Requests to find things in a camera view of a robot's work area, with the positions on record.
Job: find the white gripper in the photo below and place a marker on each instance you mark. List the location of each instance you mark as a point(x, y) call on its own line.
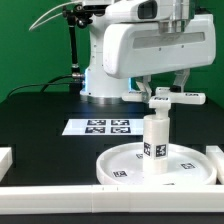
point(132, 50)

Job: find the white cross-shaped table base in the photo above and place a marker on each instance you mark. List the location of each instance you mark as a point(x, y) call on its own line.
point(163, 99)

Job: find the white round table top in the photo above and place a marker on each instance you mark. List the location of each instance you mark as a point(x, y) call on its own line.
point(123, 164)

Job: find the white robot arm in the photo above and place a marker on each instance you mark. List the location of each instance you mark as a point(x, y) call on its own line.
point(172, 17)

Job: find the white marker sheet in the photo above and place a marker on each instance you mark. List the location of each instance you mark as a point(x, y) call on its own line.
point(109, 127)

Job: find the white left fence block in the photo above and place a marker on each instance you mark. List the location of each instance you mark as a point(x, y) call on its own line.
point(5, 160)

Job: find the white front fence bar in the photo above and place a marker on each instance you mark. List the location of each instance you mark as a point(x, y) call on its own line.
point(110, 198)

